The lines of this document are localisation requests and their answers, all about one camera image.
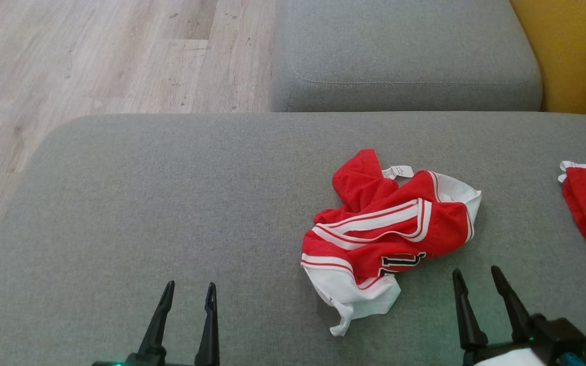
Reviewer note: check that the blue right camera connector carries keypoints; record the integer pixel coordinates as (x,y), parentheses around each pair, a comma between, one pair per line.
(573,360)

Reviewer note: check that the large grey sofa seat cushion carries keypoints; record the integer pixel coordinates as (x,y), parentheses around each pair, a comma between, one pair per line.
(171,213)

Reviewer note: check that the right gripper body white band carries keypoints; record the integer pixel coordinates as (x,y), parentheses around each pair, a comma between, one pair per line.
(501,358)

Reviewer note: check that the red white sports jersey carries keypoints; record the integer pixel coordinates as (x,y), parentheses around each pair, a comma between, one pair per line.
(374,239)

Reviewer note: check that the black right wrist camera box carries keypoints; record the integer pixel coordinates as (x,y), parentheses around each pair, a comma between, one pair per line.
(562,335)

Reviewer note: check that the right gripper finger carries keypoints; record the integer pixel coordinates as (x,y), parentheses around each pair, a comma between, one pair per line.
(511,305)
(468,315)

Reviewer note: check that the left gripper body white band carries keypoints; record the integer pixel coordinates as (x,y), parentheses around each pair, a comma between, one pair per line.
(140,362)

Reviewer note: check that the small grey sofa cushion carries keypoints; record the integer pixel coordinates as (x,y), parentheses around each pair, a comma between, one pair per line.
(405,51)

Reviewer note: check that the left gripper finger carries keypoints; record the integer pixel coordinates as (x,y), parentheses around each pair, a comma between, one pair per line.
(158,325)
(209,330)

